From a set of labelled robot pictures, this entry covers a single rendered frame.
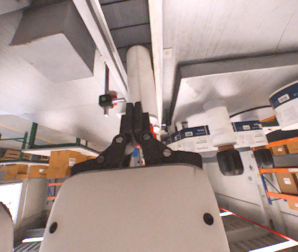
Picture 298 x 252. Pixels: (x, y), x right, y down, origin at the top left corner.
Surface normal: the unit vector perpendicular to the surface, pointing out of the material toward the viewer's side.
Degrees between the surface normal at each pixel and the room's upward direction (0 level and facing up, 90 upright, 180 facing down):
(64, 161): 90
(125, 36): 0
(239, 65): 90
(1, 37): 0
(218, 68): 90
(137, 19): 0
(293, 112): 90
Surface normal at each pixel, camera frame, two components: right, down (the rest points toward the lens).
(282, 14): 0.09, 0.94
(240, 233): 0.09, -0.32
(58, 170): -0.04, -0.48
